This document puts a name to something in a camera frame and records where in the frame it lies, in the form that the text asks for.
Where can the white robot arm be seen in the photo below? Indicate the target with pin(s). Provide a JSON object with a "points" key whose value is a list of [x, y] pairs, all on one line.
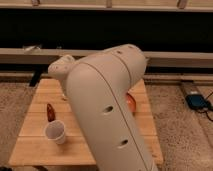
{"points": [[96, 88]]}

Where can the orange round object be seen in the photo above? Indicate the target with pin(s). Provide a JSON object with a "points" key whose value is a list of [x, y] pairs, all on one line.
{"points": [[131, 102]]}

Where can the wooden table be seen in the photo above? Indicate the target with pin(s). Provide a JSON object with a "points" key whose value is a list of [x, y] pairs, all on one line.
{"points": [[33, 148]]}

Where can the blue power adapter box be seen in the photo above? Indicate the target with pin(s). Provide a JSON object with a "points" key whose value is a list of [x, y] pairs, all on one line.
{"points": [[196, 101]]}

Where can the long wooden bench rail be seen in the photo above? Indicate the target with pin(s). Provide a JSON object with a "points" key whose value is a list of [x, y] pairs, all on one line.
{"points": [[156, 58]]}

